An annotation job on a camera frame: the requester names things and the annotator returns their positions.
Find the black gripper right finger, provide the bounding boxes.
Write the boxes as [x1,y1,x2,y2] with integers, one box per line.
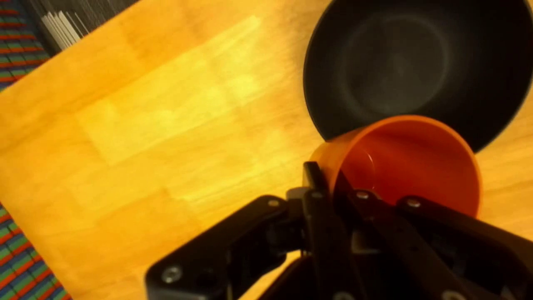
[331,172,533,300]

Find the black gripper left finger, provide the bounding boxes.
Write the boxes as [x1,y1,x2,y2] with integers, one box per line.
[143,160,353,300]

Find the orange plastic cup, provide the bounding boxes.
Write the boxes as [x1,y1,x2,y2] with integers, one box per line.
[308,114,483,220]

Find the black bowl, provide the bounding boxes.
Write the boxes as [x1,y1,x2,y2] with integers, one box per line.
[301,0,533,155]

